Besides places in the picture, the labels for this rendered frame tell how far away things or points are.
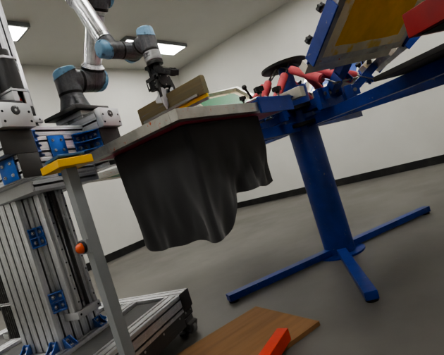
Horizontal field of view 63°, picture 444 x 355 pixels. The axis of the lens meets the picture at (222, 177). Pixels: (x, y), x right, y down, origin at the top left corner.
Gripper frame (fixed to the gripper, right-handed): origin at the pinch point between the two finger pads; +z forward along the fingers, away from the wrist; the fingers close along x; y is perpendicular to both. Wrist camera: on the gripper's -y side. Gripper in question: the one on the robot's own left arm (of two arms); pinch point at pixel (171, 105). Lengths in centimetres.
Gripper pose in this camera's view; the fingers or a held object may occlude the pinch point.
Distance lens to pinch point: 159.7
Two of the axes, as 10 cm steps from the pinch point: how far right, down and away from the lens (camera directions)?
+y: -7.4, 2.2, 6.3
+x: -6.0, 2.0, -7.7
